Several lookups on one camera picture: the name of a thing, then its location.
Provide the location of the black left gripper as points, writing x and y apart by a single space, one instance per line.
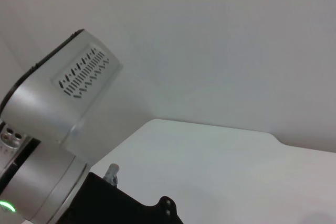
110 205

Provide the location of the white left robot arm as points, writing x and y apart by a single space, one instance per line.
39 182

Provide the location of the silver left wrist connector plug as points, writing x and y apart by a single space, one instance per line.
111 172

